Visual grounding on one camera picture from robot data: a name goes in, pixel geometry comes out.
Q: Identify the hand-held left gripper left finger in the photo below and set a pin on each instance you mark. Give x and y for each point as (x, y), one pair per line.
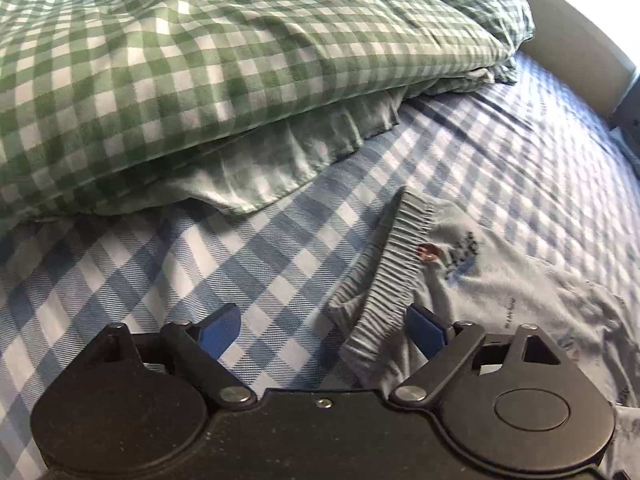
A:
(222, 328)

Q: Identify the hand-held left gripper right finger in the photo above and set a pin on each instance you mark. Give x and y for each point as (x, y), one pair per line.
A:
(425, 331)

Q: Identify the grey printed pants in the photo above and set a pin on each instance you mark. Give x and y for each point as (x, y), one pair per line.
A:
(500, 290)

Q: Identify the blue checked bed sheet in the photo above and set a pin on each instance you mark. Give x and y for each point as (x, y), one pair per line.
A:
(150, 270)

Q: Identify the green checked duvet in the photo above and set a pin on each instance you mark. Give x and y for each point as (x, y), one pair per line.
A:
(200, 60)

